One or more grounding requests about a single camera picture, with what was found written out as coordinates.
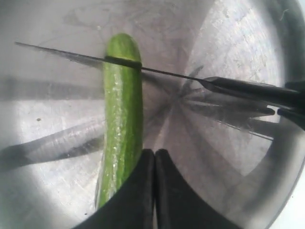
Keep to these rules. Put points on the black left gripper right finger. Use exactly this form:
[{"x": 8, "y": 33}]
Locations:
[{"x": 177, "y": 204}]

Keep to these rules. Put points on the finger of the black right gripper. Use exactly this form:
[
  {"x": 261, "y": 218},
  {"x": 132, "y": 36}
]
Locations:
[{"x": 297, "y": 113}]

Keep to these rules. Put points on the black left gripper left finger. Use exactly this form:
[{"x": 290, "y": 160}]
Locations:
[{"x": 132, "y": 205}]

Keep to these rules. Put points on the black handled knife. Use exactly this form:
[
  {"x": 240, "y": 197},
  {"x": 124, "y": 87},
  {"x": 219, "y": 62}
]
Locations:
[{"x": 270, "y": 94}]

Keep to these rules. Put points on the green cucumber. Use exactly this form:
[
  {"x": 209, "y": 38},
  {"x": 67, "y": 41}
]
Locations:
[{"x": 123, "y": 129}]

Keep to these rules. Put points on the round stainless steel plate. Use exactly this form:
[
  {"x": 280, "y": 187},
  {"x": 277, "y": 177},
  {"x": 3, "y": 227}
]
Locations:
[{"x": 240, "y": 159}]

